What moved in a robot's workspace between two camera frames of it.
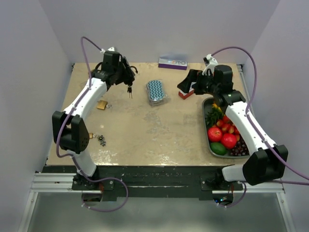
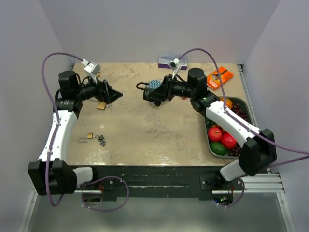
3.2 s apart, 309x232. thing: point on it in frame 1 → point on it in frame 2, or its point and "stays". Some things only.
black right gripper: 191,77 → 165,90
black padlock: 131,75 → 148,93
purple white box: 163,63 stays
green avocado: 218,148 stays
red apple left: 215,134 stays
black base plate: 150,181 stays
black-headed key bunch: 129,90 → 157,103
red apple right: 229,140 stays
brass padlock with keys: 102,104 stays
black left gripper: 124,64 → 105,93
